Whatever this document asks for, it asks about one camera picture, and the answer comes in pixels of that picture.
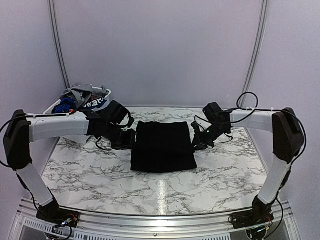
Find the royal blue garment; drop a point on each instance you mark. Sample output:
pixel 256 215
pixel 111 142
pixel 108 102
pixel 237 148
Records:
pixel 64 106

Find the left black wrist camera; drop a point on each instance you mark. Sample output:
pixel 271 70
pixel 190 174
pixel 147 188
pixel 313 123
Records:
pixel 116 112

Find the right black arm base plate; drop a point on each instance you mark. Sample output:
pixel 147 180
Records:
pixel 245 219

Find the aluminium frame post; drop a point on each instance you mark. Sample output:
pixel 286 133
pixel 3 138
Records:
pixel 57 43
pixel 257 45

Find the black trousers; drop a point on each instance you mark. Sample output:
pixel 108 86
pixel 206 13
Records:
pixel 162 148

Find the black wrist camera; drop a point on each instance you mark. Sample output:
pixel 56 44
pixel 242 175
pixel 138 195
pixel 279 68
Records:
pixel 212 111
pixel 116 112

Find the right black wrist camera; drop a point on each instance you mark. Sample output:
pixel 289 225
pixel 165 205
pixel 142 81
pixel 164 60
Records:
pixel 212 111

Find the right aluminium frame post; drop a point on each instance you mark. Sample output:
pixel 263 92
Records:
pixel 257 45

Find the grey garment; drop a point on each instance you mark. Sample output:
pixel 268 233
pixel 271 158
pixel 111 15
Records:
pixel 82 94

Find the white plastic laundry basket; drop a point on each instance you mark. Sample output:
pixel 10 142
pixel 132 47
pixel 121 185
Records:
pixel 81 98

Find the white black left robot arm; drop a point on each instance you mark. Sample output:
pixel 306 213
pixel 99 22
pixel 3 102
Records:
pixel 23 129

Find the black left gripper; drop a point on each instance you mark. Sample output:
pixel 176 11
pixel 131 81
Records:
pixel 129 141

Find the blue white printed garment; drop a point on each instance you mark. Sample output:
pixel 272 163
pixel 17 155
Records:
pixel 95 105

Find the left aluminium frame post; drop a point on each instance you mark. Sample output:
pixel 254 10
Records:
pixel 57 43

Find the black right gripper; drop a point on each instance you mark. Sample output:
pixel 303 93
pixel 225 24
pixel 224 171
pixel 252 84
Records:
pixel 201 144

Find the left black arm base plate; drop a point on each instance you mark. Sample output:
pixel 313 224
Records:
pixel 63 218

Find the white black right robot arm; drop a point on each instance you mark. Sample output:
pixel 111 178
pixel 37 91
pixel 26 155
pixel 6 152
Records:
pixel 288 139

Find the aluminium front rail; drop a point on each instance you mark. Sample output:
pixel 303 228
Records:
pixel 110 226

